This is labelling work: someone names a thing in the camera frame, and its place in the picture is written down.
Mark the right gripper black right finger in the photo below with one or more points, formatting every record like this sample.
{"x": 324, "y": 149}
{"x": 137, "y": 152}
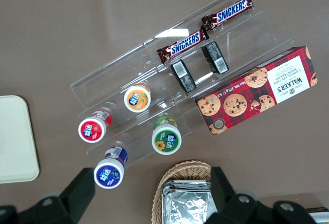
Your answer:
{"x": 244, "y": 208}

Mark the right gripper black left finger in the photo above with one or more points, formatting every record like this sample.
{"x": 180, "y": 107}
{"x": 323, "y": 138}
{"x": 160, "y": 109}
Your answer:
{"x": 64, "y": 206}

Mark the light oval wicker basket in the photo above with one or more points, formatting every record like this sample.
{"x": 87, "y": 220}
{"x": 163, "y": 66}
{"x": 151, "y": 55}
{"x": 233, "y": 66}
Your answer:
{"x": 180, "y": 170}

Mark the beige plastic tray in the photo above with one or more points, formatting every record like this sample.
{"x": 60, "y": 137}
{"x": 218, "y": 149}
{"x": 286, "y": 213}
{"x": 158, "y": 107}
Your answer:
{"x": 15, "y": 139}

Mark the blue lid gum jar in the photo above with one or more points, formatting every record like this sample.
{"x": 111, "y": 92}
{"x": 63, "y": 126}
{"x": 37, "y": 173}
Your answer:
{"x": 109, "y": 174}

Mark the stack of foil trays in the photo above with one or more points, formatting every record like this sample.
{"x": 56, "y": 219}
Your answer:
{"x": 185, "y": 203}

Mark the white snack bin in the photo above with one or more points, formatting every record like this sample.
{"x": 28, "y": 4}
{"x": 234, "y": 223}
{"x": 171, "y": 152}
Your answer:
{"x": 321, "y": 212}

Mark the red lid gum jar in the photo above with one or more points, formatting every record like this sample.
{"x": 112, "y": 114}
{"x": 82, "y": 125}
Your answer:
{"x": 92, "y": 130}

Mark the green lid gum jar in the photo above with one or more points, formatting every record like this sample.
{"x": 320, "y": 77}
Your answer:
{"x": 166, "y": 139}

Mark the red Walker's cookie box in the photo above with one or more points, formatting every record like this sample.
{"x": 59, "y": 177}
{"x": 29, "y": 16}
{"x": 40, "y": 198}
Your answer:
{"x": 257, "y": 93}

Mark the orange lid gum jar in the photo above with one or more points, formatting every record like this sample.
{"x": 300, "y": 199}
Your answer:
{"x": 137, "y": 99}

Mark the clear acrylic stepped snack stand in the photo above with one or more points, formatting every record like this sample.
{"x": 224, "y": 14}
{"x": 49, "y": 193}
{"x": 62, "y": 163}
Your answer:
{"x": 115, "y": 76}

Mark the small black gum box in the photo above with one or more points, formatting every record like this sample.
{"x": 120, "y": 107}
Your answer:
{"x": 183, "y": 76}
{"x": 215, "y": 57}

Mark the Snickers chocolate bar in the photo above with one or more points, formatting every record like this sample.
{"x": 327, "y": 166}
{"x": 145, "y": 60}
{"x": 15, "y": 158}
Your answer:
{"x": 185, "y": 44}
{"x": 231, "y": 10}

